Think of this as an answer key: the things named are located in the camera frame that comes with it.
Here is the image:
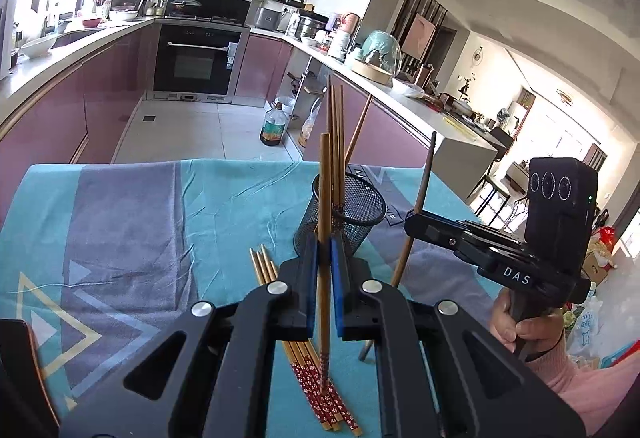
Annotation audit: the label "cooking oil bottle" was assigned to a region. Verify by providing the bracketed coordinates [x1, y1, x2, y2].
[259, 102, 290, 148]

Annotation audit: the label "blue patterned tablecloth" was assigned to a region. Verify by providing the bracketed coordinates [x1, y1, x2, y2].
[0, 158, 501, 438]

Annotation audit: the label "steel pot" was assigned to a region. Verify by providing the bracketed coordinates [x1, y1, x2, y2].
[295, 14, 328, 42]

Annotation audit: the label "bundle of wooden chopsticks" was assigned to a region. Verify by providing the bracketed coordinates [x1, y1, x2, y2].
[326, 76, 373, 219]

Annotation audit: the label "dark slatted partition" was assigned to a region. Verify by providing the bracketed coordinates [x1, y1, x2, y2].
[390, 0, 448, 69]

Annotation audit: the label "white bowl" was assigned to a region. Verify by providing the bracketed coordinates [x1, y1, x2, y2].
[20, 34, 57, 59]
[391, 77, 426, 98]

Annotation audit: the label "black mesh utensil holder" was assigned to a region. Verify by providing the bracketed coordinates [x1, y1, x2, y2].
[294, 173, 387, 264]

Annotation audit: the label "pile of wooden chopsticks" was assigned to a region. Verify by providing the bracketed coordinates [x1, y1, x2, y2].
[249, 244, 363, 434]

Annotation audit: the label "person's right forearm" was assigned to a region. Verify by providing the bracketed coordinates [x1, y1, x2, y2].
[525, 338, 640, 436]

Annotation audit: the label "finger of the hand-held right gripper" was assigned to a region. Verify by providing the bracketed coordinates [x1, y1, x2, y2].
[404, 213, 501, 269]
[425, 212, 526, 256]

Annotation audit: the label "white jar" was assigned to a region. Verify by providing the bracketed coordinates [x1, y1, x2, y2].
[327, 31, 351, 59]

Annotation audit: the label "framed wall picture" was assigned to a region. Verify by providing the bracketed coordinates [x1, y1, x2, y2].
[402, 13, 435, 64]

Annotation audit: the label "person's right hand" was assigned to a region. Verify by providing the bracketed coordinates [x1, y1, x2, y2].
[490, 291, 567, 361]

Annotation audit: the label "black built-in oven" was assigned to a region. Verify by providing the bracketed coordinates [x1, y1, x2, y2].
[152, 21, 251, 102]

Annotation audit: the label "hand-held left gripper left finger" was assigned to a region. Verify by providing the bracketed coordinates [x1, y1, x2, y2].
[57, 234, 321, 438]

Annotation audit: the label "smartphone with orange case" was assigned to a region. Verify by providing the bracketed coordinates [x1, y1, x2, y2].
[0, 318, 56, 438]

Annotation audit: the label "round bamboo steamer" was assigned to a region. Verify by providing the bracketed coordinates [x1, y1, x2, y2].
[352, 61, 393, 85]

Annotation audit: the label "white toaster oven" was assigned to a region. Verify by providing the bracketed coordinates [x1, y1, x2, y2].
[0, 0, 18, 79]

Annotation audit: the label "cardboard box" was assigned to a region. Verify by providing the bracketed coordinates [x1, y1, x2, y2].
[582, 243, 621, 286]

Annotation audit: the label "dark dining chair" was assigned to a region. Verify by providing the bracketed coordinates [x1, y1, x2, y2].
[470, 125, 516, 219]

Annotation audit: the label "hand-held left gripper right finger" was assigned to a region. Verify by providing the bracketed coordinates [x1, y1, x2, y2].
[330, 238, 586, 438]

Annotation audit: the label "white plastic bag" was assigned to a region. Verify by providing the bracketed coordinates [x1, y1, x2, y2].
[567, 303, 616, 359]

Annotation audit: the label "pink kitchen base cabinets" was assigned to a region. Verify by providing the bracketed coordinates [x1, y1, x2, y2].
[0, 18, 163, 229]
[234, 29, 506, 214]

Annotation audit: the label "red-tipped wooden chopstick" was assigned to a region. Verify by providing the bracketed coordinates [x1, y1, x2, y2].
[359, 132, 438, 361]
[316, 133, 332, 386]

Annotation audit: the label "teal plastic cover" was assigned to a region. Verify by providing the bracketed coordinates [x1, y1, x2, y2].
[361, 30, 401, 72]

